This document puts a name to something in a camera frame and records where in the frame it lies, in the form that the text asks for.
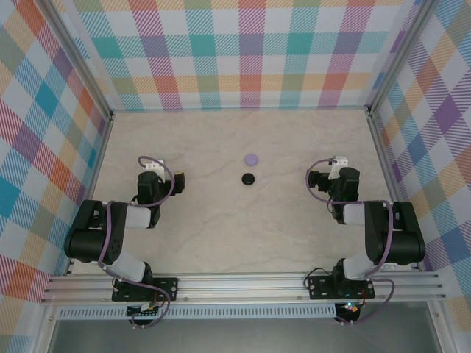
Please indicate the purple earbud charging case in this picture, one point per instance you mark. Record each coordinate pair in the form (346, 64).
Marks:
(252, 159)

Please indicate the black earbud charging case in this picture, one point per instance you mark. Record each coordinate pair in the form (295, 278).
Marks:
(248, 178)

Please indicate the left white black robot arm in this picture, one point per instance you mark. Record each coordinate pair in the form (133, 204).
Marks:
(92, 235)

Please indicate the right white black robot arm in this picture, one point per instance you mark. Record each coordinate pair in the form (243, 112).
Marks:
(397, 239)

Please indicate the lit controller board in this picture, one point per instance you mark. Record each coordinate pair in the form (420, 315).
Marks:
(349, 307)

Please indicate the black connector board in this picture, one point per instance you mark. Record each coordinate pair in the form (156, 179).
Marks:
(141, 312)

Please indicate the grey metal panel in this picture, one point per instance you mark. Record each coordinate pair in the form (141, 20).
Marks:
(239, 336)

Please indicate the aluminium frame side rail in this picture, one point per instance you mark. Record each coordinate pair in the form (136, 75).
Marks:
(101, 147)
(385, 165)

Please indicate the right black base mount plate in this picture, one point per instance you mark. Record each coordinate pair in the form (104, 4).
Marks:
(320, 287)

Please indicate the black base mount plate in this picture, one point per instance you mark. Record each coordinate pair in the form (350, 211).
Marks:
(165, 288)
(320, 287)

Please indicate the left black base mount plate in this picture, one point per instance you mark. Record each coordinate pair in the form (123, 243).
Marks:
(165, 288)

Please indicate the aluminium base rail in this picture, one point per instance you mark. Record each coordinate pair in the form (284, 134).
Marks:
(239, 287)

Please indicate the aluminium frame post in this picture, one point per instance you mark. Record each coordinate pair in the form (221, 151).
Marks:
(81, 60)
(400, 55)

